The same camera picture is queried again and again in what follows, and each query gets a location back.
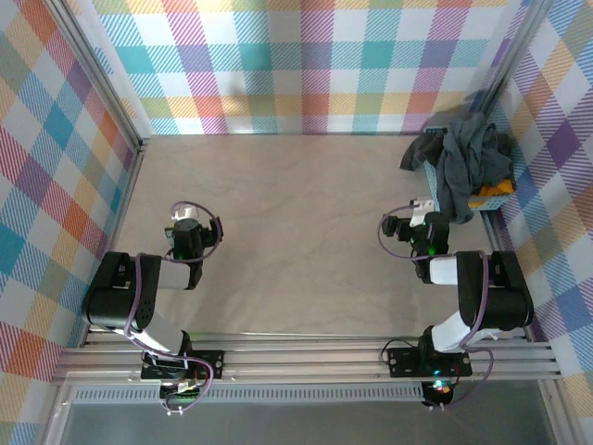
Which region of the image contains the grey slotted cable duct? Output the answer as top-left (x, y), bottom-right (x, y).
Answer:
top-left (69, 387), bottom-right (425, 404)

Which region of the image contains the grey metal panel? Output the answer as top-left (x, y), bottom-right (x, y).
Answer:
top-left (44, 398), bottom-right (574, 445)

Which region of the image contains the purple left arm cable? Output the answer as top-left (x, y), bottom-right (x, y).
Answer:
top-left (123, 199), bottom-right (225, 414)

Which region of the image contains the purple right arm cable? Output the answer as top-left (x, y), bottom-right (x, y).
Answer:
top-left (378, 206), bottom-right (494, 410)

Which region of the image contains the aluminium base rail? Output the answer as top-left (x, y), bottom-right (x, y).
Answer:
top-left (50, 330), bottom-right (562, 384)

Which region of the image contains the aluminium frame post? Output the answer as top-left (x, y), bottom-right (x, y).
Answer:
top-left (471, 0), bottom-right (553, 122)
top-left (44, 0), bottom-right (152, 146)

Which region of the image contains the orange t-shirt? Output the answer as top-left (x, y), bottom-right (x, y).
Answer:
top-left (469, 177), bottom-right (516, 199)

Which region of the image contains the blue plastic basket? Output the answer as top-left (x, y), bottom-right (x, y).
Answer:
top-left (423, 123), bottom-right (516, 215)

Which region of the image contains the black t-shirt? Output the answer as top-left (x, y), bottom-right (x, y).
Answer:
top-left (399, 133), bottom-right (447, 173)

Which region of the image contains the grey t-shirt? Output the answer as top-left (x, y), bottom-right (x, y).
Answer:
top-left (436, 112), bottom-right (513, 226)

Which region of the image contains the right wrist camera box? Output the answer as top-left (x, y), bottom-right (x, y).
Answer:
top-left (410, 197), bottom-right (439, 228)

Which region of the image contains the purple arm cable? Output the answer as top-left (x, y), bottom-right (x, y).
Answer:
top-left (123, 199), bottom-right (225, 414)
top-left (378, 206), bottom-right (494, 410)

